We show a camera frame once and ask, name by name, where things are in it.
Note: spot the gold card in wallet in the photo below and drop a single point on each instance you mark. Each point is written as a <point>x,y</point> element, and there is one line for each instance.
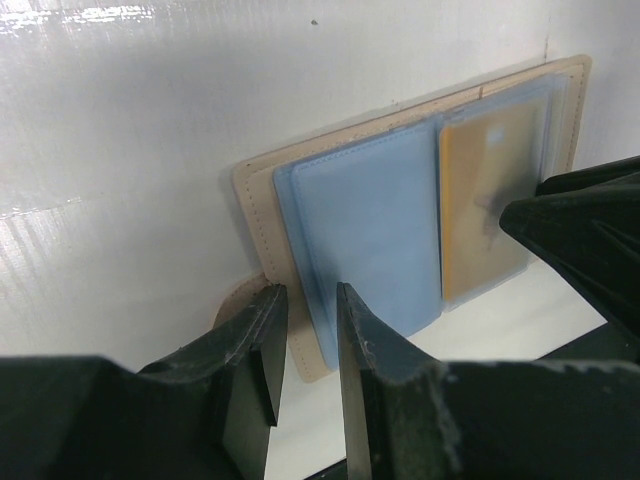
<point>487,160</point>

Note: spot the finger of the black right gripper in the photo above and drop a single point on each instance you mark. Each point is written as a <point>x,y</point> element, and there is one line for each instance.
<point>585,226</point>

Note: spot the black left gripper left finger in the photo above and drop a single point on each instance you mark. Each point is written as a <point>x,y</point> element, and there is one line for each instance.
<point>203,412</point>

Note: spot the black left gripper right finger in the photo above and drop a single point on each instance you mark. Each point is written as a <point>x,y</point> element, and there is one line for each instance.
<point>408,415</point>

